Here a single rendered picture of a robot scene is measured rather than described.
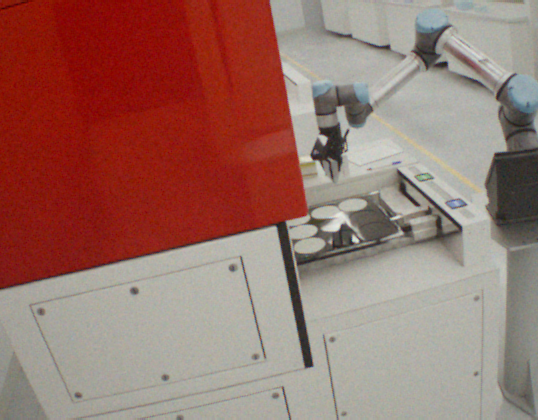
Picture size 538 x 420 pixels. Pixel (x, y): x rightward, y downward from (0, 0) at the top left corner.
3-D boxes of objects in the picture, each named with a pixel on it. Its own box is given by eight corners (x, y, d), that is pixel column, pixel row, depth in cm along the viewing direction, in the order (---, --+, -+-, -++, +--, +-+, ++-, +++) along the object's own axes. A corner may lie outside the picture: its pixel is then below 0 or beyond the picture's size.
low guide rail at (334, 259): (289, 276, 186) (288, 268, 185) (288, 273, 188) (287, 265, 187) (435, 238, 190) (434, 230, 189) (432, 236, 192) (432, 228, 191)
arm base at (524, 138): (540, 170, 193) (533, 146, 197) (555, 149, 179) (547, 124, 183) (501, 173, 194) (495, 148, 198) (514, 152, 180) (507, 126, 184)
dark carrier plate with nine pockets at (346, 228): (294, 260, 180) (293, 259, 179) (275, 217, 211) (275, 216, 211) (399, 234, 182) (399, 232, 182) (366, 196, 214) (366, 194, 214)
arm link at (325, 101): (334, 82, 190) (309, 86, 192) (339, 113, 195) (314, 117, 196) (334, 77, 197) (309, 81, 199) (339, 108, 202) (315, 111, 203)
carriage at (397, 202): (414, 241, 185) (414, 233, 184) (378, 200, 218) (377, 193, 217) (437, 235, 186) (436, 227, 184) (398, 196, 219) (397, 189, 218)
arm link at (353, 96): (368, 94, 202) (338, 98, 204) (366, 75, 192) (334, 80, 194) (371, 112, 199) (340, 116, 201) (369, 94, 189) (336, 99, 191)
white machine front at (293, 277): (305, 368, 143) (277, 226, 127) (259, 235, 218) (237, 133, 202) (317, 365, 143) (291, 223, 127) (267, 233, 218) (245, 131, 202)
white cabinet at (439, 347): (334, 504, 193) (299, 325, 161) (286, 353, 282) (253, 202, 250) (497, 452, 198) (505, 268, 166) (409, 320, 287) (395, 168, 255)
